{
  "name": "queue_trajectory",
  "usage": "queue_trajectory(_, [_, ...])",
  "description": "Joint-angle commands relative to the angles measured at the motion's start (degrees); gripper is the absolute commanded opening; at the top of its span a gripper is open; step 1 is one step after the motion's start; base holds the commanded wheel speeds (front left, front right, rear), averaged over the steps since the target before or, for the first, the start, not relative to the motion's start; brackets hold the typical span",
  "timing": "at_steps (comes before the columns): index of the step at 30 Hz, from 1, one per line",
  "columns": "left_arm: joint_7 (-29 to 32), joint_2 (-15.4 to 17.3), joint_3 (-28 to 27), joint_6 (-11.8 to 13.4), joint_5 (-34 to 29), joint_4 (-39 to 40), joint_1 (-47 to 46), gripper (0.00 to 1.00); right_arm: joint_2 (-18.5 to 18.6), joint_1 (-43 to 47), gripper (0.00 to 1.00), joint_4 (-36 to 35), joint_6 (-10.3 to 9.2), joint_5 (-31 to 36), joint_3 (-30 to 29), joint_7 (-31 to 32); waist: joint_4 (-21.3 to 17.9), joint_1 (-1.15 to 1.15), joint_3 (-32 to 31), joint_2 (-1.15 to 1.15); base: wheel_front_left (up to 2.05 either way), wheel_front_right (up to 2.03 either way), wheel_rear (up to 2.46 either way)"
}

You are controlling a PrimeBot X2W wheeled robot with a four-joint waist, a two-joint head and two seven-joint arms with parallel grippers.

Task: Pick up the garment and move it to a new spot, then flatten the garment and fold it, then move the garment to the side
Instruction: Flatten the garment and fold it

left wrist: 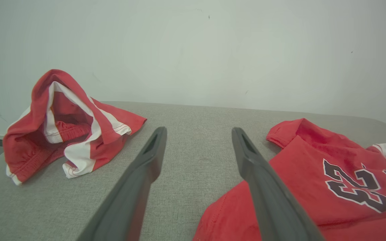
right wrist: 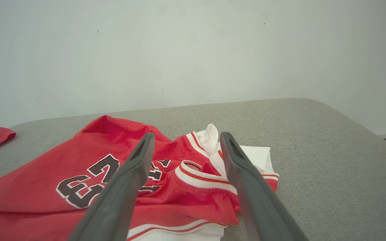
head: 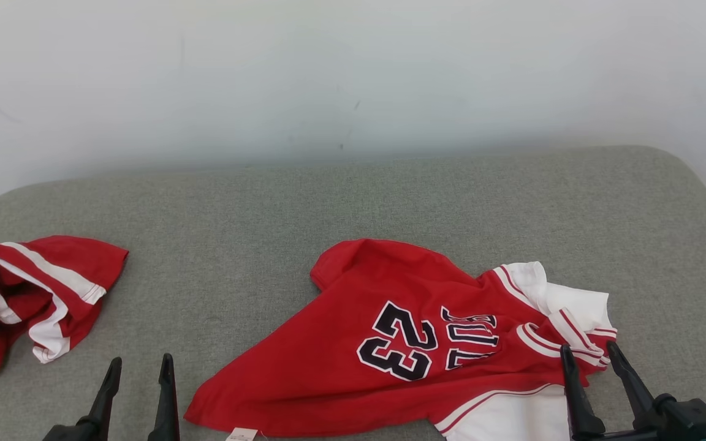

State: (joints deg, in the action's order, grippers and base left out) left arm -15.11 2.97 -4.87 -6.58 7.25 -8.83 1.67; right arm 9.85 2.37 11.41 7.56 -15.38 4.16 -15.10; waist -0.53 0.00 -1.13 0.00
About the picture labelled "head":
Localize red white striped shorts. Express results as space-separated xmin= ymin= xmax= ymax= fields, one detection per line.
xmin=0 ymin=235 xmax=129 ymax=382

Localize red jersey number 23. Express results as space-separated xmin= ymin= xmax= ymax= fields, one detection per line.
xmin=183 ymin=238 xmax=618 ymax=441

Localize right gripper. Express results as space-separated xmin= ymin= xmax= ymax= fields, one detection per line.
xmin=560 ymin=341 xmax=666 ymax=441

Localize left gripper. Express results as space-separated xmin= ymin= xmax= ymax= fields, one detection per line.
xmin=42 ymin=353 xmax=180 ymax=441

